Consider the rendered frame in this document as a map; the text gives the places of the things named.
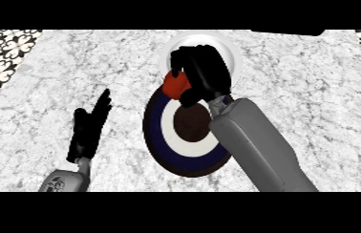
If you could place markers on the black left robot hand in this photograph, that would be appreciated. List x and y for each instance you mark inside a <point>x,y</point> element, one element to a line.
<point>89,128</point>

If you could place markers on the blue and white ringed plate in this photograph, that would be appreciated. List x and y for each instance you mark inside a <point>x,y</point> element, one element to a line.
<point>188,144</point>

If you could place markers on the black appliance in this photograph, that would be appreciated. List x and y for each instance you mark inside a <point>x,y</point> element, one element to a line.
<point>288,31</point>

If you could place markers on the black and white patterned tile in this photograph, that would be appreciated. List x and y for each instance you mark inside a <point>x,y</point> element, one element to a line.
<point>14,52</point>

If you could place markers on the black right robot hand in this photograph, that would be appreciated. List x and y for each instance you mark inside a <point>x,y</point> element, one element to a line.
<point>206,71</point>

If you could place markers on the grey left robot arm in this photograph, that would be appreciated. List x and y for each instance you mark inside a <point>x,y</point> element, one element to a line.
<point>69,179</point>

